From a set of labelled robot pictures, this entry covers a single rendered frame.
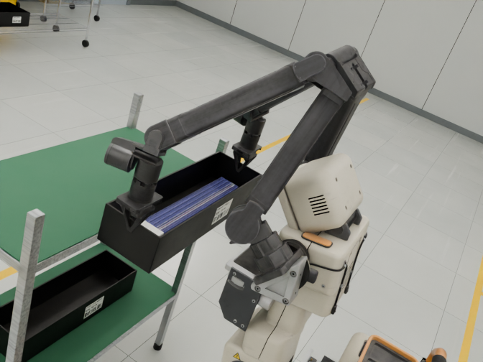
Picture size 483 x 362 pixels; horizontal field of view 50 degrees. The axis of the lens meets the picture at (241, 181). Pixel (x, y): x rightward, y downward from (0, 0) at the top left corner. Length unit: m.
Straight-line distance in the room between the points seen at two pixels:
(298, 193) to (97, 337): 1.10
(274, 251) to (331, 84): 0.38
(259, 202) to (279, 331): 0.45
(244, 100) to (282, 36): 7.96
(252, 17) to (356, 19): 1.83
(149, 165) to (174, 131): 0.10
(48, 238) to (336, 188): 0.76
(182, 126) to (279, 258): 0.36
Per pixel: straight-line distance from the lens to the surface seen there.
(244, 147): 1.68
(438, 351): 1.56
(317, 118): 1.15
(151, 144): 1.16
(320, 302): 1.37
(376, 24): 8.57
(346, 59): 1.33
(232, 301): 1.42
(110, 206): 1.32
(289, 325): 1.46
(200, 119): 1.16
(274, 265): 1.16
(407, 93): 8.53
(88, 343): 2.04
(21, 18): 5.75
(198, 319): 2.76
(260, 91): 1.16
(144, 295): 2.27
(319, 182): 1.21
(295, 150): 1.15
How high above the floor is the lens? 1.84
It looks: 26 degrees down
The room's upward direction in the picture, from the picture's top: 20 degrees clockwise
